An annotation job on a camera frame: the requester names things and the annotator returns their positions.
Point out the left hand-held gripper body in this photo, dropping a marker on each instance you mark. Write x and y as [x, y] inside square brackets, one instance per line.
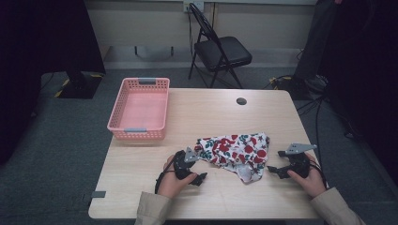
[181, 164]

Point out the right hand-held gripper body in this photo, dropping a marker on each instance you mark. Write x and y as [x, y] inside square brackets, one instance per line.
[298, 164]

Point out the red floral white shirt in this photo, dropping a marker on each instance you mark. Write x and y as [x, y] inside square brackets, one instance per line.
[237, 153]

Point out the person's left hand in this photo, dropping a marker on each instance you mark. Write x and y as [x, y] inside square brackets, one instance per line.
[172, 184]

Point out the person's right hand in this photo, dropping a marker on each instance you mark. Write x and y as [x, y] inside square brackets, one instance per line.
[309, 184]

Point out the dark round table grommet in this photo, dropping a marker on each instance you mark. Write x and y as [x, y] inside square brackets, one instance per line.
[241, 101]

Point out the pink plastic basket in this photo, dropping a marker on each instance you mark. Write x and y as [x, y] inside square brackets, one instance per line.
[142, 109]

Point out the grey table edge clip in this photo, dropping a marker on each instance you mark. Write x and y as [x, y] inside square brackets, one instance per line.
[98, 194]

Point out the black folding chair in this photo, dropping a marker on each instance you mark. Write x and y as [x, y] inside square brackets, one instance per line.
[223, 51]

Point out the dark curtain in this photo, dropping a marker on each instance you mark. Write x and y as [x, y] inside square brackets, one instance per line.
[37, 56]
[369, 62]

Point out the black stand base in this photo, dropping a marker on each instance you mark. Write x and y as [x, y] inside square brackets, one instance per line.
[79, 86]

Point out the white wall socket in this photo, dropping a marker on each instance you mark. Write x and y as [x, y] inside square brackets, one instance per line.
[193, 6]

